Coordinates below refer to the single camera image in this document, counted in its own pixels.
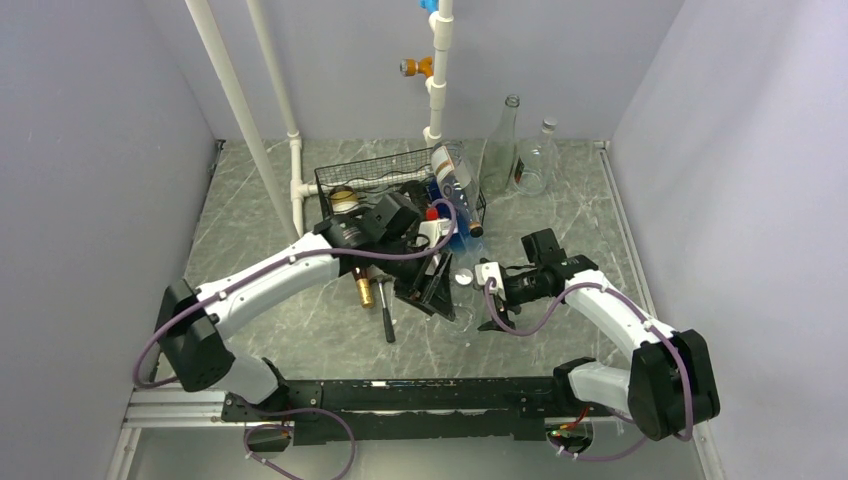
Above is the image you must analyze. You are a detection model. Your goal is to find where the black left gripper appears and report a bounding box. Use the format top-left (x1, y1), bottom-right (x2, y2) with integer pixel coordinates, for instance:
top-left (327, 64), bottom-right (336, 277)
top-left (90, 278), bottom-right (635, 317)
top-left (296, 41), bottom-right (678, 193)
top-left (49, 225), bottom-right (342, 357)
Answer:
top-left (374, 236), bottom-right (455, 322)

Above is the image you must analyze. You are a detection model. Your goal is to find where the dark bottle gold foil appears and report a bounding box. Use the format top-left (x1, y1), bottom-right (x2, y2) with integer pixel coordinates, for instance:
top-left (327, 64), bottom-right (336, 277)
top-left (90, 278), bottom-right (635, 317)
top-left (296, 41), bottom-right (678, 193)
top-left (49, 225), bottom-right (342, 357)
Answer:
top-left (329, 185), bottom-right (375, 309)

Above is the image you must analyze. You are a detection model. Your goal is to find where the clear bottle black cap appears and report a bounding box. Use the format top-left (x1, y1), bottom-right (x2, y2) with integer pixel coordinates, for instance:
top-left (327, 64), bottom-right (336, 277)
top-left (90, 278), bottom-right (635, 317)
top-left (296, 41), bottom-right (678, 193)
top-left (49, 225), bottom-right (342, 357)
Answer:
top-left (430, 141), bottom-right (484, 238)

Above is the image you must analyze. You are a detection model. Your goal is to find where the clear bottle black gold label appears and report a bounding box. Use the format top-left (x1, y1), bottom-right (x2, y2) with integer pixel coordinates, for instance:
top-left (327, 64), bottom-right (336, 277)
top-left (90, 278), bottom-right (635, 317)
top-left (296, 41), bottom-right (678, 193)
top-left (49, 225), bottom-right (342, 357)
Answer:
top-left (479, 94), bottom-right (520, 200)

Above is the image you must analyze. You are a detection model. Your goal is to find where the clear round glass bottle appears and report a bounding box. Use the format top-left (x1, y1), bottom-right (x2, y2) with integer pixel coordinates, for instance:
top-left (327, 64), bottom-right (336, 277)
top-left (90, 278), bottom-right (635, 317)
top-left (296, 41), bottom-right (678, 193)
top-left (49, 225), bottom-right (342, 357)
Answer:
top-left (513, 117), bottom-right (560, 197)

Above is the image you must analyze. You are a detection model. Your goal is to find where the clear bottle silver cap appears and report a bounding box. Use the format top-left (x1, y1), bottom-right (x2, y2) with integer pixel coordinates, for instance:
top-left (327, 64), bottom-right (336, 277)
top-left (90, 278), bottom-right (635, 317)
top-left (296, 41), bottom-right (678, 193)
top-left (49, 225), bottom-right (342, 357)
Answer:
top-left (450, 267), bottom-right (490, 336)

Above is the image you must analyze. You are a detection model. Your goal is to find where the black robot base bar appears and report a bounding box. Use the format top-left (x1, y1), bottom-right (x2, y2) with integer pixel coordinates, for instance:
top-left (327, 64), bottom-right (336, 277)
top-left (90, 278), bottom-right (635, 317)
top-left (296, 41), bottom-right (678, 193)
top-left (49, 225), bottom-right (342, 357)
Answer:
top-left (221, 375), bottom-right (596, 446)

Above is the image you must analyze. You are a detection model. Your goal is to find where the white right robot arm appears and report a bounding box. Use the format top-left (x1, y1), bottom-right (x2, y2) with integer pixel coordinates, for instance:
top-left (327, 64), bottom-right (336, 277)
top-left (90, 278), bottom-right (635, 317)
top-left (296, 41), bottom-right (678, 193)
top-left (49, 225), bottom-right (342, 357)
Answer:
top-left (474, 229), bottom-right (721, 441)

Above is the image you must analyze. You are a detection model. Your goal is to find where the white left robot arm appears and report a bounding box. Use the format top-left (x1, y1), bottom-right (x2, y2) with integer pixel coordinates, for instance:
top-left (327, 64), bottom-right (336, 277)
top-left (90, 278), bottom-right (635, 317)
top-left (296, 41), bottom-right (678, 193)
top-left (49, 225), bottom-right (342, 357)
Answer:
top-left (151, 193), bottom-right (458, 420)

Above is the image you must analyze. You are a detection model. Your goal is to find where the blue glass bottle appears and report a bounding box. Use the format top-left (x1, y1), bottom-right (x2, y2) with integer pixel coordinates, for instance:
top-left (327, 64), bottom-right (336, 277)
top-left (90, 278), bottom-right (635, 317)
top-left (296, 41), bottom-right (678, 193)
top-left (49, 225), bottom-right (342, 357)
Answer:
top-left (447, 181), bottom-right (491, 268)

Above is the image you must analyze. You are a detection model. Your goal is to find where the white pipe with tee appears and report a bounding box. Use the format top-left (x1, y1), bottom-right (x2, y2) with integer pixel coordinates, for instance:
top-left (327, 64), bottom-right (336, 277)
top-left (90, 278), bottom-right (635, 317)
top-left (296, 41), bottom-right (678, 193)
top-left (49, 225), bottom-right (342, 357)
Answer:
top-left (246, 0), bottom-right (317, 235)

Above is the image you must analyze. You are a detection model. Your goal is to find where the orange valve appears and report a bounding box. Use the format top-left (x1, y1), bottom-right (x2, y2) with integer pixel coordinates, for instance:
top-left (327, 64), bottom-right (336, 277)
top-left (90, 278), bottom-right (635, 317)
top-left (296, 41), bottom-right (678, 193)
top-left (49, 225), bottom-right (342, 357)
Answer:
top-left (399, 56), bottom-right (434, 78)

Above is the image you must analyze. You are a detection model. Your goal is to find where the white pipe with valves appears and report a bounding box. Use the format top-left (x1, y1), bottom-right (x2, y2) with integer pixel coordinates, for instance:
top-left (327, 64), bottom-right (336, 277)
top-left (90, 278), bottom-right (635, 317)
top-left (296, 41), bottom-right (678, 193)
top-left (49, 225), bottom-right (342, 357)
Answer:
top-left (423, 0), bottom-right (454, 147)

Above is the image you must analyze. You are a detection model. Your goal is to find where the blue valve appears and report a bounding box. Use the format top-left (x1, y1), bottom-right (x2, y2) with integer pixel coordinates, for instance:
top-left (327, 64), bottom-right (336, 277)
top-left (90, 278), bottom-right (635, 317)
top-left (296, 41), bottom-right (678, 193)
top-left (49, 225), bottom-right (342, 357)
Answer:
top-left (419, 0), bottom-right (439, 14)

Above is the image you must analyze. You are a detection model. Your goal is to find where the slanted white pipe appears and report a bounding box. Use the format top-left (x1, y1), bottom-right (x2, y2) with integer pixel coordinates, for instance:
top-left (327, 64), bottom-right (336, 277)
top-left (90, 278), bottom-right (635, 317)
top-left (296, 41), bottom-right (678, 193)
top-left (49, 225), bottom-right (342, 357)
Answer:
top-left (185, 0), bottom-right (299, 243)

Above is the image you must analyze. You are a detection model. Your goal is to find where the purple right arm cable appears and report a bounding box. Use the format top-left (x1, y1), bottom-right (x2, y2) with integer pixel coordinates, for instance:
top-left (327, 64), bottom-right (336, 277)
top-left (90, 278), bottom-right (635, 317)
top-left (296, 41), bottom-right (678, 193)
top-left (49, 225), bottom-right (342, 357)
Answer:
top-left (482, 278), bottom-right (697, 464)

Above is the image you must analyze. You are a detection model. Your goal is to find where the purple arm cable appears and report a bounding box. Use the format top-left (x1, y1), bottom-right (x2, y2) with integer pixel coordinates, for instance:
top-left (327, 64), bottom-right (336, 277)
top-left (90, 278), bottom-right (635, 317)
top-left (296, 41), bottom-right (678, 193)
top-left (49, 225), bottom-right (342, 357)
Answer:
top-left (482, 278), bottom-right (697, 464)
top-left (132, 198), bottom-right (460, 390)

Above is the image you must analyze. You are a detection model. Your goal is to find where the black handled tool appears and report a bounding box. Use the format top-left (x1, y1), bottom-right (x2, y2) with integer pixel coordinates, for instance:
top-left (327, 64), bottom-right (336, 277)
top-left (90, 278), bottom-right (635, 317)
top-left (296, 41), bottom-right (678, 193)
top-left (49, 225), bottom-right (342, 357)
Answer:
top-left (370, 274), bottom-right (396, 344)

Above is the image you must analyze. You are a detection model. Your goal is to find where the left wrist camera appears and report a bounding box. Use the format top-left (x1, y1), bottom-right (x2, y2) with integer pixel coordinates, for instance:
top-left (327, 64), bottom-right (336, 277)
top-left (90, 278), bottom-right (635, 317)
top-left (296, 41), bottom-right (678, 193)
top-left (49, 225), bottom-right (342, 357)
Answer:
top-left (414, 207), bottom-right (453, 249)

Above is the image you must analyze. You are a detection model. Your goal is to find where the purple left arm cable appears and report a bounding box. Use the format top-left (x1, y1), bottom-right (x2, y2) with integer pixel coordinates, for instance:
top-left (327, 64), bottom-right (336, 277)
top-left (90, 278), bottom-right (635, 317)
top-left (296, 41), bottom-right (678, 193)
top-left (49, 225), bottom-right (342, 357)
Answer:
top-left (132, 198), bottom-right (460, 390)

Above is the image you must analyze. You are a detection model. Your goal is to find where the black wire wine rack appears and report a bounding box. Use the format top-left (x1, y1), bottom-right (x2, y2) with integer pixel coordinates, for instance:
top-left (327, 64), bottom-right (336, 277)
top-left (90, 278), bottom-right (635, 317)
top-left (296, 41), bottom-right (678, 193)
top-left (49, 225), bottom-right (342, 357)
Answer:
top-left (314, 147), bottom-right (486, 219)

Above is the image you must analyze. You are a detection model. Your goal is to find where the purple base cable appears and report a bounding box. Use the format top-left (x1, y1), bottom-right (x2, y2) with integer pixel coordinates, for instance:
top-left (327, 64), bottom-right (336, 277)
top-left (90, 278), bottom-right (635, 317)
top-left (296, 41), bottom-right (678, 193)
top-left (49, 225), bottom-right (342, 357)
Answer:
top-left (242, 405), bottom-right (360, 480)

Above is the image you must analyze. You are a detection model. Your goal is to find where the aluminium frame rail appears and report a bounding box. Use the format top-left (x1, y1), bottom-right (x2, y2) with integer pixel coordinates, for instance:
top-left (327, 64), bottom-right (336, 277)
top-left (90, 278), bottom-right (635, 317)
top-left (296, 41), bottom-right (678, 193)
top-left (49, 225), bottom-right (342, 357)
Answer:
top-left (108, 385), bottom-right (725, 479)

